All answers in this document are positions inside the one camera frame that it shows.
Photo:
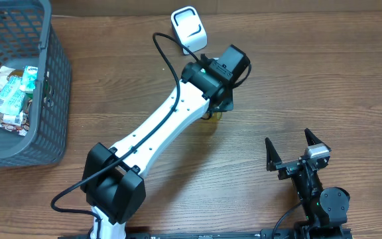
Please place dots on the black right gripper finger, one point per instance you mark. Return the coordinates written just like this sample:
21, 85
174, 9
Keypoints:
273, 159
311, 138

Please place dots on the clear bottle yellow liquid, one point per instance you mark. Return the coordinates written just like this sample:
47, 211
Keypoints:
215, 116

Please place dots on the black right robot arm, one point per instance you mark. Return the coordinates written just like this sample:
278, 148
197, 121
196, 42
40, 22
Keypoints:
325, 208

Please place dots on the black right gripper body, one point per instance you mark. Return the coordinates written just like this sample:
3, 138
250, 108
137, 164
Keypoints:
288, 169

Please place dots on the grey plastic mesh basket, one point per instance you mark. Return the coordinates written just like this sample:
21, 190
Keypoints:
27, 38

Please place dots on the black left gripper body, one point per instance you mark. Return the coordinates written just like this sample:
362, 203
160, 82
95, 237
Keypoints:
227, 101

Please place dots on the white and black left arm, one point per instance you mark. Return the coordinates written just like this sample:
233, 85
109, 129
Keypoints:
114, 176

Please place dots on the brown patterned snack packet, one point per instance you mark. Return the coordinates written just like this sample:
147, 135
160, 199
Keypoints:
18, 124

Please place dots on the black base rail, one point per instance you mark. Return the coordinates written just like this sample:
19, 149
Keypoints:
262, 234

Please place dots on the green white tissue pack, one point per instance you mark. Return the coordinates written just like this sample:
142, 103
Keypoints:
16, 85

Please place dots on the white barcode scanner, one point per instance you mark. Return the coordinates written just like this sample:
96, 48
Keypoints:
188, 28

